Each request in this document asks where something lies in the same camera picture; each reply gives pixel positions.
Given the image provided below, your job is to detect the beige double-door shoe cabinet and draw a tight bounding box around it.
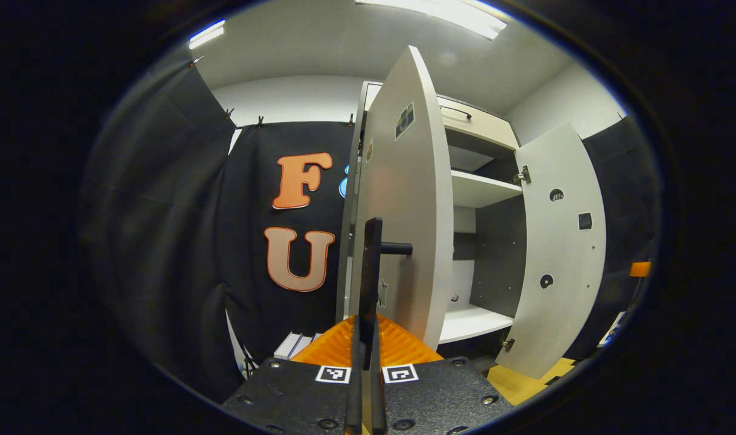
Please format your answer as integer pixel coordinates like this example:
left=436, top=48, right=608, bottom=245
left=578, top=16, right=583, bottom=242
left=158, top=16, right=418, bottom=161
left=335, top=80, right=529, bottom=362

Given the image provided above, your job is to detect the beige cabinet drawer with handle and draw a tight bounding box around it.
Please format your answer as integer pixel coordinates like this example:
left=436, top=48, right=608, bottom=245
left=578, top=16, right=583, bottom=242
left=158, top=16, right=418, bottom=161
left=363, top=82, right=521, bottom=150

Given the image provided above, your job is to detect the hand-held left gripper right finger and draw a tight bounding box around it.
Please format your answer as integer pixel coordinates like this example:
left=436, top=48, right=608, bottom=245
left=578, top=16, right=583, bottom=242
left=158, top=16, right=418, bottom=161
left=368, top=312, right=515, bottom=435

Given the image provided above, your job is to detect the beige cabinet door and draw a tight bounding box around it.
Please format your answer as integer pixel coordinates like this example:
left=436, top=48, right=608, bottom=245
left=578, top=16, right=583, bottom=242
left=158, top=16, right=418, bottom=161
left=496, top=123, right=607, bottom=380
left=349, top=45, right=454, bottom=370

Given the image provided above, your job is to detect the narrow ceiling light panel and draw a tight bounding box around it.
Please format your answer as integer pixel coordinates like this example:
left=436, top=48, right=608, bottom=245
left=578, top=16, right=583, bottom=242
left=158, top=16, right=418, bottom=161
left=188, top=19, right=227, bottom=51

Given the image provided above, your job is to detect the black backdrop cloth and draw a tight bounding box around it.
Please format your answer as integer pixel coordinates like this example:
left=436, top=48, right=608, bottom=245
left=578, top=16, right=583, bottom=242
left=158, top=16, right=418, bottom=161
left=81, top=51, right=662, bottom=402

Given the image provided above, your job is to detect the white printed paper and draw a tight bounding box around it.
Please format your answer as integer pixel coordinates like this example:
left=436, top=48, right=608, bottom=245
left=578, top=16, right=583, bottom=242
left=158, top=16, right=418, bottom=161
left=596, top=311, right=627, bottom=349

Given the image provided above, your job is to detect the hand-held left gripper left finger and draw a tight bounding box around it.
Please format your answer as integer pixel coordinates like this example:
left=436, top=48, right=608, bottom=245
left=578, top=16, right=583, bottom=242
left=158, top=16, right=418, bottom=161
left=222, top=313, right=366, bottom=435

